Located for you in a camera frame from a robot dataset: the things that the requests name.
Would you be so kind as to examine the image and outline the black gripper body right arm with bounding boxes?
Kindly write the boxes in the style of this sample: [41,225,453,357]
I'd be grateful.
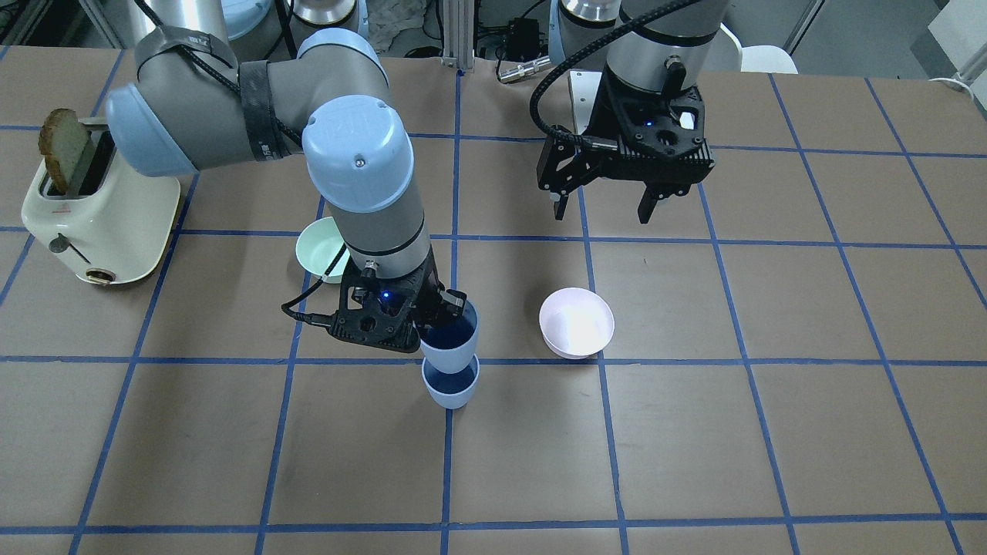
[328,262,467,352]

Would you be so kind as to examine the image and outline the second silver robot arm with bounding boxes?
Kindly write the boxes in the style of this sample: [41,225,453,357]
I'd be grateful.
[297,1,726,352]

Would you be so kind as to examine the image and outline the mint green bowl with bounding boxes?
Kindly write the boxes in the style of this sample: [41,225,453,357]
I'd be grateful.
[295,217,350,284]

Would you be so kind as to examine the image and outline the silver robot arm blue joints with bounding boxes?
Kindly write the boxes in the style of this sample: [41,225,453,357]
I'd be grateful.
[106,1,430,280]

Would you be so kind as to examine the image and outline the slice of toast bread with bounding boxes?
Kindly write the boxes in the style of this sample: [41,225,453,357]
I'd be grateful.
[38,108,91,194]

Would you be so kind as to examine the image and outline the black gripper body left arm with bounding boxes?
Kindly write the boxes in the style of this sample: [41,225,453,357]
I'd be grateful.
[537,69,715,193]

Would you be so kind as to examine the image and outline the light blue plastic cup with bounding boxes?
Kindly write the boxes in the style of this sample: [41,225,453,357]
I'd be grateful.
[420,300,479,375]

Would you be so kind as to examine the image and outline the cream white toaster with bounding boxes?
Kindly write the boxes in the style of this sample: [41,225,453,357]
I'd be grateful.
[21,117,182,285]

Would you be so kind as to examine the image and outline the pink bowl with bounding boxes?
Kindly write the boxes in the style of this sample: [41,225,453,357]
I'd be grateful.
[538,288,615,359]

